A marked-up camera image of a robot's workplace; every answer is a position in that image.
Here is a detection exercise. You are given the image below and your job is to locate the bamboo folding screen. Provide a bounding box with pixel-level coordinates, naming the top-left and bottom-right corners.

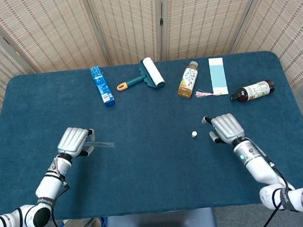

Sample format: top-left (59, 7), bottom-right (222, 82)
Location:
top-left (0, 0), bottom-right (303, 136)

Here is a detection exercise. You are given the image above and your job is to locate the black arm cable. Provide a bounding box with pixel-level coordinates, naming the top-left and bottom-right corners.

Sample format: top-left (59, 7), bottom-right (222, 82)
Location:
top-left (246, 134), bottom-right (300, 227)
top-left (48, 177), bottom-right (104, 227)

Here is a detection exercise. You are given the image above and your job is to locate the blue carton box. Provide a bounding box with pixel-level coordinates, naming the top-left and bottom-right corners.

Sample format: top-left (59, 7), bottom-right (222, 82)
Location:
top-left (89, 64), bottom-right (117, 109)

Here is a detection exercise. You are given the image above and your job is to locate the blue table cloth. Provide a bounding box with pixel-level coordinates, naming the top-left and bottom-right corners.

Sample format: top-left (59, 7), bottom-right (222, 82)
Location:
top-left (0, 47), bottom-right (303, 227)

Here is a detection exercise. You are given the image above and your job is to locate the light blue tasselled bookmark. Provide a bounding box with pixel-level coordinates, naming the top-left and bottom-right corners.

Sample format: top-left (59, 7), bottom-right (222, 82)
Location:
top-left (191, 57), bottom-right (230, 99)

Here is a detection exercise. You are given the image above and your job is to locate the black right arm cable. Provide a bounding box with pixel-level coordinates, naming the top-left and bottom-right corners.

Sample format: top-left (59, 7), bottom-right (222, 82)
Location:
top-left (246, 134), bottom-right (300, 227)

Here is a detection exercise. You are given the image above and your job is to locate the clear glass test tube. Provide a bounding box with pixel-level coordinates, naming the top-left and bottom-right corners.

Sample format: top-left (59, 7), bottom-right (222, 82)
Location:
top-left (83, 138), bottom-right (116, 152)

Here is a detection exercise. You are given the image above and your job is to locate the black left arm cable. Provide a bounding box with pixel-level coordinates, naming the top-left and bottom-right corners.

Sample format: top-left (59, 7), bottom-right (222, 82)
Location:
top-left (48, 177), bottom-right (104, 227)

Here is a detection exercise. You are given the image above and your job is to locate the amber tea bottle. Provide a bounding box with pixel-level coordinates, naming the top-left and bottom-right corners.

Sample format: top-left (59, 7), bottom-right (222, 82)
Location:
top-left (175, 60), bottom-right (203, 99)

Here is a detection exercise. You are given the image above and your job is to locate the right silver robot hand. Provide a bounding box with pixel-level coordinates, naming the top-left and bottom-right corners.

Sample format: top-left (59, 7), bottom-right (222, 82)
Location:
top-left (200, 112), bottom-right (246, 146)

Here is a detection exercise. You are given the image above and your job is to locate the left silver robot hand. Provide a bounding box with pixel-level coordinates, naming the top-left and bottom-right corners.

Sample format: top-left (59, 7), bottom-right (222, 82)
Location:
top-left (55, 124), bottom-right (97, 160)

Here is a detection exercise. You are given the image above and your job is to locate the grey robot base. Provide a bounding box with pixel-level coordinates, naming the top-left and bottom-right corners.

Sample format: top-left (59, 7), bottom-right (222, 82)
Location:
top-left (102, 206), bottom-right (218, 227)

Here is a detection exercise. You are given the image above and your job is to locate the dark sauce bottle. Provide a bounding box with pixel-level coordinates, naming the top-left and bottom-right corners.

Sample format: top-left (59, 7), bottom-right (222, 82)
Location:
top-left (228, 79), bottom-right (277, 103)

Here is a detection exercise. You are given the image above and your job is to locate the teal lint roller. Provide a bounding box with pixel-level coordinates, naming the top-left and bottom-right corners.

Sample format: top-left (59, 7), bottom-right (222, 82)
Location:
top-left (114, 56), bottom-right (166, 93)

